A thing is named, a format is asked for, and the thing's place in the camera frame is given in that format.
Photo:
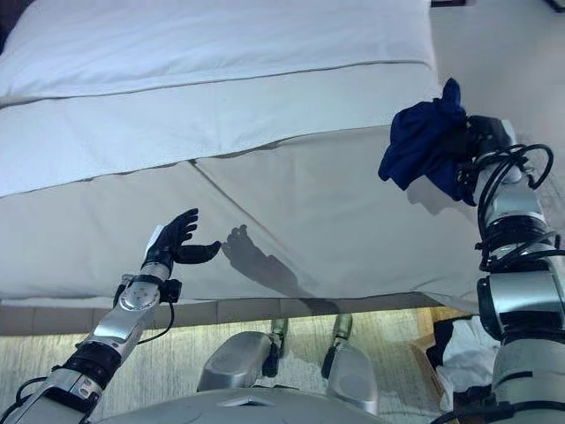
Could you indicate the black garment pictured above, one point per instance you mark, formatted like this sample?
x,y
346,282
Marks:
x,y
441,340

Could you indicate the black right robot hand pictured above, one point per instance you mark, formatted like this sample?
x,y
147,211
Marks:
x,y
485,134

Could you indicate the white duvet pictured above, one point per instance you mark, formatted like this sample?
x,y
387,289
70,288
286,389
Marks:
x,y
198,66

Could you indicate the white garment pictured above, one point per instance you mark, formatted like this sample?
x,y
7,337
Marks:
x,y
468,353

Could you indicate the grey striped rug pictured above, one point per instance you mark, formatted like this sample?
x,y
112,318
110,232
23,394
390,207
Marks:
x,y
132,371

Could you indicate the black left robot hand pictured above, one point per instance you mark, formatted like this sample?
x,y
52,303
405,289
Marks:
x,y
172,238

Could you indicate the silver right robot leg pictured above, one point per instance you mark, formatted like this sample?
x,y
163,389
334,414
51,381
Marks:
x,y
353,371

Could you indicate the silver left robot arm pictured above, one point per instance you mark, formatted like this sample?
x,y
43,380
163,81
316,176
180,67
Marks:
x,y
115,327

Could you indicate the blue garment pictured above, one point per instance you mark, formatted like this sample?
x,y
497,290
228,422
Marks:
x,y
419,141

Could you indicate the brown wicker basket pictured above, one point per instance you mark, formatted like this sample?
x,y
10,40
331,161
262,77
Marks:
x,y
426,366

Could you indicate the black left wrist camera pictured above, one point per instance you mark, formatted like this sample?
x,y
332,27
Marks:
x,y
173,290

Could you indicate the silver robot torso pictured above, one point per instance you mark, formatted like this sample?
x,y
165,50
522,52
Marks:
x,y
243,408

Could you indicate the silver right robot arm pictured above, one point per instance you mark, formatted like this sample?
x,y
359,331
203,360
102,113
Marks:
x,y
521,300

